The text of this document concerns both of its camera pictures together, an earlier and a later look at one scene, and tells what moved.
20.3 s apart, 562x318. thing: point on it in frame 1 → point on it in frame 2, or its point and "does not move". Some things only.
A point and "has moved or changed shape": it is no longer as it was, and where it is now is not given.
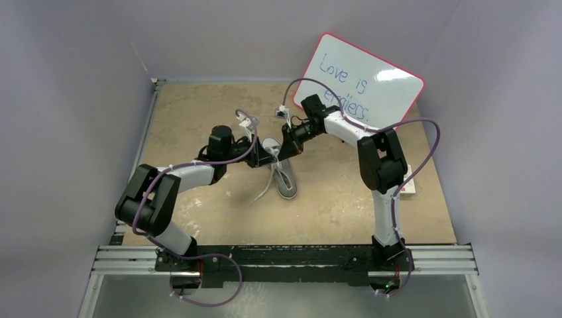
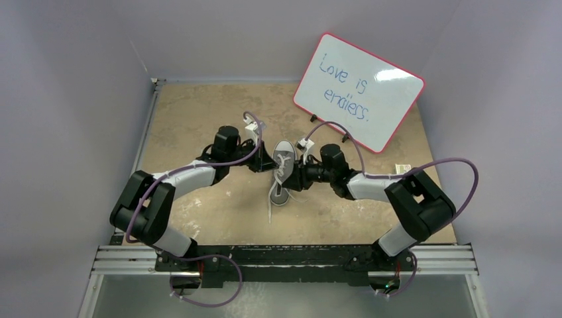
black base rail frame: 286,265 does not move
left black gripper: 259,156 does not move
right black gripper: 287,136 → 298,174
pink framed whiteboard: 368,89 does not move
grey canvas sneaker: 282,171 has moved or changed shape
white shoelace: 277,165 → 278,173
